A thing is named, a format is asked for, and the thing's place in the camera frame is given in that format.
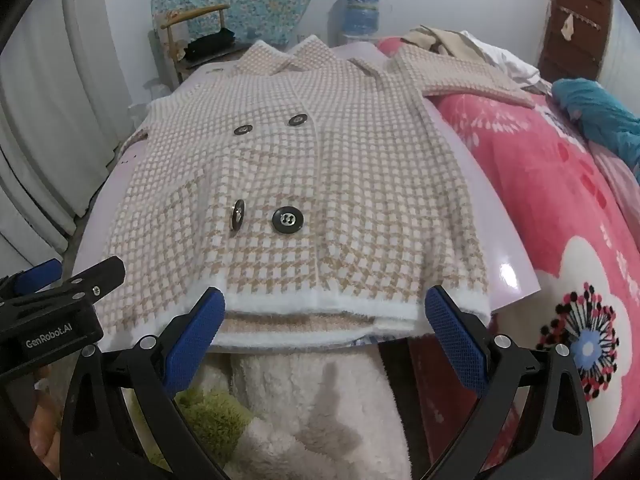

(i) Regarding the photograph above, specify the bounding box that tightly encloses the blue water bottle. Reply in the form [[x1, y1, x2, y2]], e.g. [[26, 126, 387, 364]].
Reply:
[[343, 0, 381, 36]]

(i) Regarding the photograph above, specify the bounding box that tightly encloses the blue fluffy cloth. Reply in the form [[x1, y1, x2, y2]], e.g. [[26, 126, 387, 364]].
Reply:
[[551, 79, 640, 171]]

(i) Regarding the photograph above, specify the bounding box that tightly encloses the pink floral blanket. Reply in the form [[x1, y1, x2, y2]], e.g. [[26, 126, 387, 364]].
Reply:
[[377, 37, 640, 480]]

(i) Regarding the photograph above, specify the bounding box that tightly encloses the beige clothes pile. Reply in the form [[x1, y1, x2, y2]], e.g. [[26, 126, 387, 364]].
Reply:
[[400, 25, 481, 57]]

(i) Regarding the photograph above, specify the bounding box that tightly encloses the person's left hand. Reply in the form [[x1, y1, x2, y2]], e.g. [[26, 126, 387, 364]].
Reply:
[[27, 365, 67, 468]]

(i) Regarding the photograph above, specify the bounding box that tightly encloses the wooden chair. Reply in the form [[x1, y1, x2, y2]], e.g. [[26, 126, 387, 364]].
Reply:
[[159, 4, 253, 86]]

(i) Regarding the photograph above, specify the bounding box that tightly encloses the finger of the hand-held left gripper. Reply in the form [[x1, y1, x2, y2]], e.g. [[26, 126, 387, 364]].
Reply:
[[0, 256, 126, 318], [0, 259, 62, 303]]

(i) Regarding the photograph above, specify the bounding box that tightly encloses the person's white fluffy robe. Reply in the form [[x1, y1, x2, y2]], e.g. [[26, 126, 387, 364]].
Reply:
[[195, 340, 416, 480]]

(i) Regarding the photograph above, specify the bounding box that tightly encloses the white cloth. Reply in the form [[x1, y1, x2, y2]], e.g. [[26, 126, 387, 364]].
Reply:
[[460, 30, 543, 86]]

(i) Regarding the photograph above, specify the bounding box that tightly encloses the lavender bed sheet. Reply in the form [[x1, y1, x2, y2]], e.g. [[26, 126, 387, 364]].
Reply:
[[72, 42, 543, 313]]

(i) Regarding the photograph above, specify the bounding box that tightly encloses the black bag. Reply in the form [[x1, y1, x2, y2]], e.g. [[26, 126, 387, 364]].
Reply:
[[184, 27, 236, 61]]

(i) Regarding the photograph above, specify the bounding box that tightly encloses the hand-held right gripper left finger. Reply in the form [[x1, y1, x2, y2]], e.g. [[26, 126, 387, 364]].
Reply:
[[62, 286, 236, 480]]

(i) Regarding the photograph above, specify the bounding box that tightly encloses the green fuzzy cloth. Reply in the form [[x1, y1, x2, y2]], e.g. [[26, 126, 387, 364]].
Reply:
[[125, 390, 256, 467]]

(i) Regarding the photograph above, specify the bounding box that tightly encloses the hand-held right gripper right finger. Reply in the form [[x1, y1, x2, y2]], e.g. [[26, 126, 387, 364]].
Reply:
[[415, 285, 596, 480]]

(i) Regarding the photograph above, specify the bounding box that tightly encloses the white water dispenser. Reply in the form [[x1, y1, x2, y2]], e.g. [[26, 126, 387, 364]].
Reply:
[[340, 32, 381, 47]]

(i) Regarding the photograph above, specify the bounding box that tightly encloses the beige white houndstooth coat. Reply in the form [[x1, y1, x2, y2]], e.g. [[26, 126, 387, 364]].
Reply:
[[94, 36, 538, 351]]

